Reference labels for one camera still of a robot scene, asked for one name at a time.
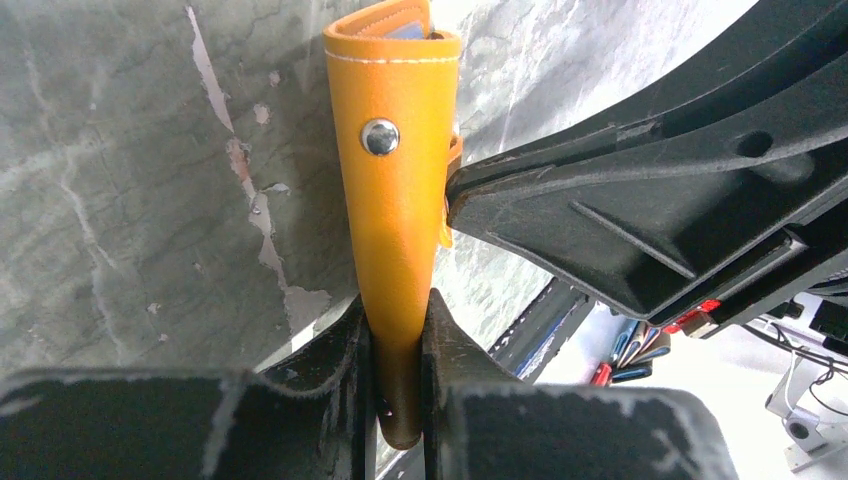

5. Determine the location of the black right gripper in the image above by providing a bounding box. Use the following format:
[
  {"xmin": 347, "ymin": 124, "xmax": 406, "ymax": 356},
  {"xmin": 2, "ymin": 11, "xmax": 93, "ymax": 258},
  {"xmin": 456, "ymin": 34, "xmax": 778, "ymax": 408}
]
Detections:
[{"xmin": 447, "ymin": 62, "xmax": 847, "ymax": 338}]

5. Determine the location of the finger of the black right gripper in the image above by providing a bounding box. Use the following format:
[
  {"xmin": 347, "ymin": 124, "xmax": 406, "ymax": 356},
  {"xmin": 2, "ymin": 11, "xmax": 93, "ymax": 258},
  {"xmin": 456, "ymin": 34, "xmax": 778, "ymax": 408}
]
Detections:
[{"xmin": 450, "ymin": 1, "xmax": 847, "ymax": 189}]

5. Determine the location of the orange blue card holder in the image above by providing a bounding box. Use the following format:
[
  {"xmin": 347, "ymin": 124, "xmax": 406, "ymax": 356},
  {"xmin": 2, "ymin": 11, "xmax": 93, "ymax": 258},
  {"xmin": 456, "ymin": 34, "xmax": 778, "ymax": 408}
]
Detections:
[{"xmin": 323, "ymin": 1, "xmax": 463, "ymax": 450}]

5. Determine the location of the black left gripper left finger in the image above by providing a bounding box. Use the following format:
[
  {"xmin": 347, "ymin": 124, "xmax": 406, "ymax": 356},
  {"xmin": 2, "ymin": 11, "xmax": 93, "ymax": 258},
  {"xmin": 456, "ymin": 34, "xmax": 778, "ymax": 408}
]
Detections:
[{"xmin": 1, "ymin": 300, "xmax": 371, "ymax": 479}]

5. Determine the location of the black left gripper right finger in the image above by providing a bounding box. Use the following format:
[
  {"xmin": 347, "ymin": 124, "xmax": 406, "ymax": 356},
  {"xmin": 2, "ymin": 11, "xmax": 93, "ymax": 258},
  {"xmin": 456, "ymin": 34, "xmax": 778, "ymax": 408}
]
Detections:
[{"xmin": 421, "ymin": 290, "xmax": 737, "ymax": 479}]

